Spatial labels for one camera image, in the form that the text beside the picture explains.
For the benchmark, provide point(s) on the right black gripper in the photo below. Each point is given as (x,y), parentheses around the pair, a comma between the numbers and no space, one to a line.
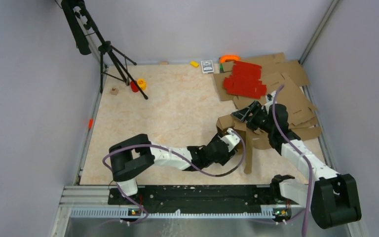
(243,114)

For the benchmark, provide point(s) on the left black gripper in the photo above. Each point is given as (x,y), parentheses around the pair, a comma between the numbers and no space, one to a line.
(226,157)

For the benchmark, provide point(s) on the brown cardboard box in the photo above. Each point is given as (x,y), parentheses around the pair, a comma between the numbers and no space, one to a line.
(253,139)

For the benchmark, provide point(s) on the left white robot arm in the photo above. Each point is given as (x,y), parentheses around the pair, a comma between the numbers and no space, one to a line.
(131,157)

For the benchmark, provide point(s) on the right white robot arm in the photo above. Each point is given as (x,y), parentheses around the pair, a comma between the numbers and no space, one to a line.
(333,198)

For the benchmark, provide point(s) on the red cardboard box blank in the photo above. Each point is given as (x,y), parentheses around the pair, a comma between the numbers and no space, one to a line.
(245,80)

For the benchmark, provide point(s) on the playing card deck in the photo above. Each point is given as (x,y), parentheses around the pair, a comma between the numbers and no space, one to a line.
(207,66)

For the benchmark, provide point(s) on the yellow block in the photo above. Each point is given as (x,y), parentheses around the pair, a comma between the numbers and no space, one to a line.
(194,64)

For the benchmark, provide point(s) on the yellow and red toy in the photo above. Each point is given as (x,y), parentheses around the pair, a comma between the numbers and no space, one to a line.
(141,84)

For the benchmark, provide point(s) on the small wooden block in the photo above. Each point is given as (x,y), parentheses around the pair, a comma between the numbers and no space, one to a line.
(114,91)

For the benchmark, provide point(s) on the small orange clip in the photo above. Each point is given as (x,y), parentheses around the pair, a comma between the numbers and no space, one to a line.
(90,123)

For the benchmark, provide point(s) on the black tripod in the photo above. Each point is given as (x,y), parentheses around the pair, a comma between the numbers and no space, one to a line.
(82,25)

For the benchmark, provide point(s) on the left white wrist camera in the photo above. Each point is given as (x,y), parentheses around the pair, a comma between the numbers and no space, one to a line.
(231,139)

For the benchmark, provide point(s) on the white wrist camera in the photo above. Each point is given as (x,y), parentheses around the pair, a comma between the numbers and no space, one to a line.
(269,100)
(231,139)

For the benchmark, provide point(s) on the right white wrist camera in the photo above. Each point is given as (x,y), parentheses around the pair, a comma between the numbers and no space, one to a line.
(269,100)

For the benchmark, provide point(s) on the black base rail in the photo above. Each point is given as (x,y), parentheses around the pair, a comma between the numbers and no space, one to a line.
(204,201)

